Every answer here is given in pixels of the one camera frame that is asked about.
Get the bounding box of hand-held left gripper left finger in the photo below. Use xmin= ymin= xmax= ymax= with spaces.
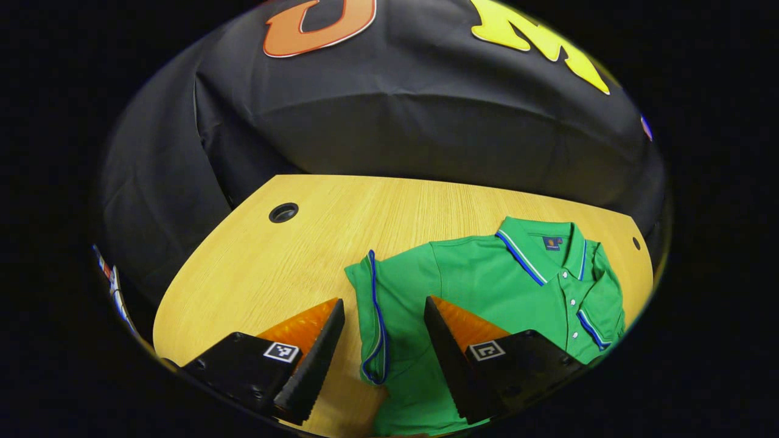
xmin=183 ymin=297 xmax=346 ymax=426

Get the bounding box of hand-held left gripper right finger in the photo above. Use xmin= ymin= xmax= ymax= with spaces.
xmin=424 ymin=296 xmax=588 ymax=425

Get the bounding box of green polo T-shirt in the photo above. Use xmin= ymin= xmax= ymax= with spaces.
xmin=344 ymin=216 xmax=626 ymax=437

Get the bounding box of computer monitor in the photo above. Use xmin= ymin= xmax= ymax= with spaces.
xmin=93 ymin=243 xmax=139 ymax=336

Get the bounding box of black backdrop cloth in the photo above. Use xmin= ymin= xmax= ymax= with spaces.
xmin=97 ymin=0 xmax=667 ymax=317

